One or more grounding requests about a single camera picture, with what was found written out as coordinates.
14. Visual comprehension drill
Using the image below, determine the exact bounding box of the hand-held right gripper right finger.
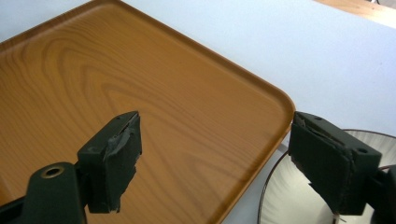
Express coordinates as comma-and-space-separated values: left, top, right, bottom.
289, 111, 382, 216

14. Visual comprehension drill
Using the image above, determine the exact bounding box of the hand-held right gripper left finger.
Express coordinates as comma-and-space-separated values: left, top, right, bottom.
78, 110, 143, 214

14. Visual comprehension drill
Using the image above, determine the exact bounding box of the wood grain serving tray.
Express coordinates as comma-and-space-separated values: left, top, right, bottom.
0, 0, 296, 224

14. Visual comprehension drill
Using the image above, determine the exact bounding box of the white plate with dark rim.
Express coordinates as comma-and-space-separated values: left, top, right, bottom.
257, 129, 396, 224

